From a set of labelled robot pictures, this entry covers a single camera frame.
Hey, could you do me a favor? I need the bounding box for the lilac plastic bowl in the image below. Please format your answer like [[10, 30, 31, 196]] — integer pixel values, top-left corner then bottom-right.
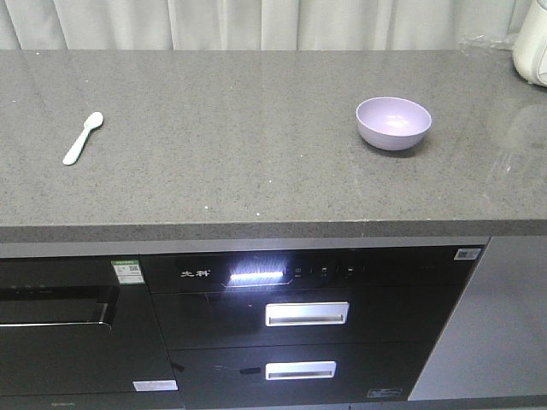
[[356, 97, 432, 151]]

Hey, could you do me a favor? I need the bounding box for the lower silver drawer handle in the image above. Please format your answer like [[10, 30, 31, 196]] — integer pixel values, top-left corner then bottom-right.
[[265, 360, 337, 381]]

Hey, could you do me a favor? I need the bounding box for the upper silver drawer handle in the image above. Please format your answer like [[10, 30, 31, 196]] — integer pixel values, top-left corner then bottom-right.
[[265, 302, 350, 327]]

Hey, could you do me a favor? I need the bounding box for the black disinfection cabinet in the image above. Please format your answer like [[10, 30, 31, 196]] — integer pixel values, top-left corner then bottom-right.
[[141, 244, 483, 409]]

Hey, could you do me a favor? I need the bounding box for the mint green plastic spoon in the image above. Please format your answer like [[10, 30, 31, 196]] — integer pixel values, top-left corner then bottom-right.
[[62, 111, 103, 166]]

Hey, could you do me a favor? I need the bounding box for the black built-in dishwasher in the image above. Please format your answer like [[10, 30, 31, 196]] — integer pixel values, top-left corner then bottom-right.
[[1, 255, 182, 409]]

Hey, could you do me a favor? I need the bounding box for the silver drawer handle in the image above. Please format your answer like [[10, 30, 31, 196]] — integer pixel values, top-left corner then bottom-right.
[[265, 302, 350, 327], [265, 360, 337, 381]]

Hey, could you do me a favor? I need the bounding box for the white blender appliance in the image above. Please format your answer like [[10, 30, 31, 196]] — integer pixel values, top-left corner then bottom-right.
[[512, 0, 546, 87]]

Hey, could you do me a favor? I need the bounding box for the white curtain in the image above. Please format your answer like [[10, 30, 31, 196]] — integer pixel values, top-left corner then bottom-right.
[[1, 1, 529, 50]]

